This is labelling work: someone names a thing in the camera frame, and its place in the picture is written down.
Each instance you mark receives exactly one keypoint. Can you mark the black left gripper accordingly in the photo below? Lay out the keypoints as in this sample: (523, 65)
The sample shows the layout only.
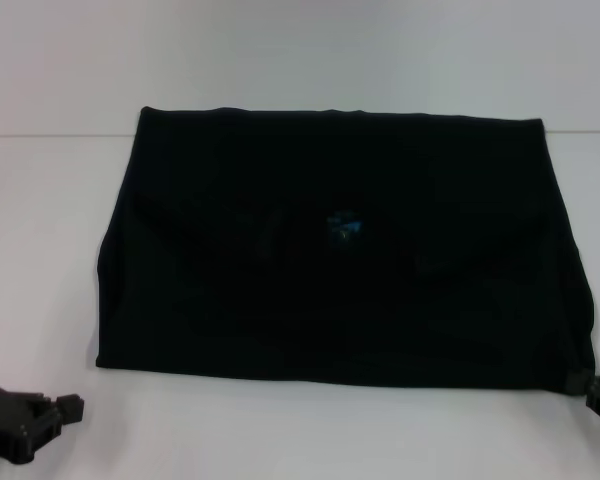
(12, 420)

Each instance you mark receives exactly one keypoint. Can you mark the black T-shirt with white lettering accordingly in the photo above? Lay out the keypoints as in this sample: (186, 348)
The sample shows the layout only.
(340, 250)

